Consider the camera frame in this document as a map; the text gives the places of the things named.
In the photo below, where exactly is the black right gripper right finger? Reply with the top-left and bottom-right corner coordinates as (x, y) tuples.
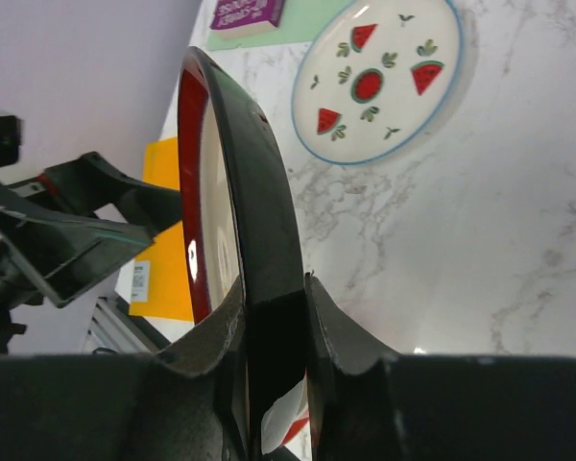
(305, 276), (576, 460)

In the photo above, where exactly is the purple paperback book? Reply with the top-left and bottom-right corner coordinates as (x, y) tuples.
(210, 0), (285, 40)

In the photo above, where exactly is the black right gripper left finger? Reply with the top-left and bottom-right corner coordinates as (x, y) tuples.
(0, 279), (243, 460)

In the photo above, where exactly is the dark red rimmed plate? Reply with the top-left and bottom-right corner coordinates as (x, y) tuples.
(177, 47), (307, 460)

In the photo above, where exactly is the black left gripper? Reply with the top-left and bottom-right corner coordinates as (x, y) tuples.
(0, 152), (182, 354)

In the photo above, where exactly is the watermelon pattern white plate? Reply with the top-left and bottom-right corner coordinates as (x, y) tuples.
(291, 0), (464, 165)

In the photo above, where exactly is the green clipboard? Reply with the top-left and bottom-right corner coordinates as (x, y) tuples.
(206, 1), (349, 51)

